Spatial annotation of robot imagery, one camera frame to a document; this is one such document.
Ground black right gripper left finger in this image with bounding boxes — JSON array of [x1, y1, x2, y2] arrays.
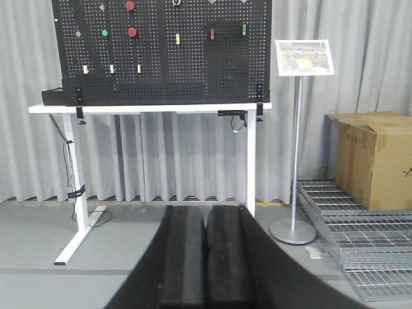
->
[[106, 205, 206, 308]]

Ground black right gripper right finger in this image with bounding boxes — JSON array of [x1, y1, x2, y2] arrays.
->
[[206, 205, 365, 308]]

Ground lower red mushroom button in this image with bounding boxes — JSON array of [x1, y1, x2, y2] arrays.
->
[[127, 27, 138, 37]]

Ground red mushroom button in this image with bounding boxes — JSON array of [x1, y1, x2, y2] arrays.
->
[[125, 1, 136, 12], [127, 27, 138, 37]]

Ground upper red mushroom button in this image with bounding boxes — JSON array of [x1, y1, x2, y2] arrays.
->
[[125, 1, 136, 12]]

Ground grey curtain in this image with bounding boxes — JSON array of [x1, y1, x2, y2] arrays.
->
[[1, 1, 411, 202]]

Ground metal floor grating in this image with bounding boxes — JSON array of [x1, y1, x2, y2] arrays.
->
[[297, 180, 411, 301]]

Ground black desk control panel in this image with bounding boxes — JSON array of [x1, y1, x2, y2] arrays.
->
[[218, 110, 246, 117]]

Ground brown cardboard box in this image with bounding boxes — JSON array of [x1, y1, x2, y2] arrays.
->
[[327, 111, 411, 211]]

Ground right black pegboard clamp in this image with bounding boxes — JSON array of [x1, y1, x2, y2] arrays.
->
[[256, 83, 264, 122]]

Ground black pegboard clamp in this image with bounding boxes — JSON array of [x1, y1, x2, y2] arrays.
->
[[256, 83, 264, 122], [75, 86, 87, 126]]

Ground left black pegboard clamp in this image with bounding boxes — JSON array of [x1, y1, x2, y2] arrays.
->
[[75, 86, 87, 126]]

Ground white standing desk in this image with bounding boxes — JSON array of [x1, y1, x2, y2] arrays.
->
[[28, 102, 272, 266]]

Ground black box on desk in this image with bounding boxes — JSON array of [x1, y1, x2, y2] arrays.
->
[[41, 88, 68, 106]]

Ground silver sign stand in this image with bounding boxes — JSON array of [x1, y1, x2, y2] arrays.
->
[[270, 39, 335, 245]]

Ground black perforated pegboard panel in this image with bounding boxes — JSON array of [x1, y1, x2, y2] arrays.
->
[[52, 0, 272, 106]]

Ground black desk cable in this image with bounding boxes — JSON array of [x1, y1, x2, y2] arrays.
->
[[48, 113, 113, 227]]

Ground green rocker switch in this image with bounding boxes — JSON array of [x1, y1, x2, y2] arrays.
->
[[109, 64, 116, 74]]

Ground green toggle switch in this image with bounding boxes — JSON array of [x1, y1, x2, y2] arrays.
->
[[242, 23, 247, 36]]

